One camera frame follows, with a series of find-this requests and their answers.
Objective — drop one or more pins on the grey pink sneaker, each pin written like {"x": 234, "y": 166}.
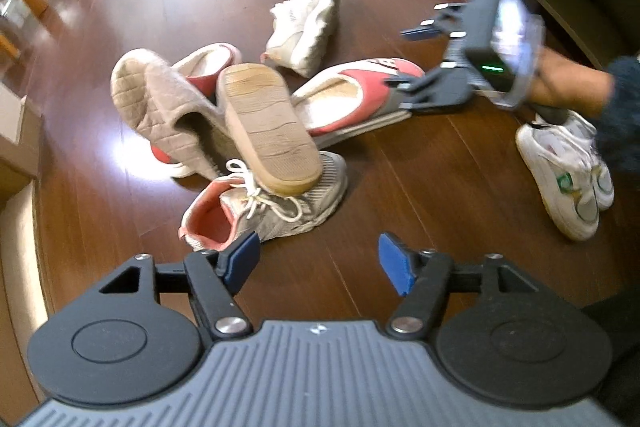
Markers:
{"x": 310, "y": 207}
{"x": 305, "y": 22}

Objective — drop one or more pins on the person's right hand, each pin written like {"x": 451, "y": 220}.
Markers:
{"x": 570, "y": 87}

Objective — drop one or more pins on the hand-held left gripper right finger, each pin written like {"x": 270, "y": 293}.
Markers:
{"x": 395, "y": 264}

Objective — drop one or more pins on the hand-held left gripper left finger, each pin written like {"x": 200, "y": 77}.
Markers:
{"x": 242, "y": 259}

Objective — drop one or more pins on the red grey slipper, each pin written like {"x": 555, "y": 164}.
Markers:
{"x": 350, "y": 99}
{"x": 210, "y": 67}

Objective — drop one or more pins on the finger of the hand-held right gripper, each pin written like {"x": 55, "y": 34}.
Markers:
{"x": 440, "y": 87}
{"x": 435, "y": 27}

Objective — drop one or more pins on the white green sneaker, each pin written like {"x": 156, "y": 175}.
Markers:
{"x": 560, "y": 182}
{"x": 597, "y": 167}

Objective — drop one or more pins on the beige slipper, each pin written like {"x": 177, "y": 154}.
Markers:
{"x": 160, "y": 107}
{"x": 270, "y": 127}

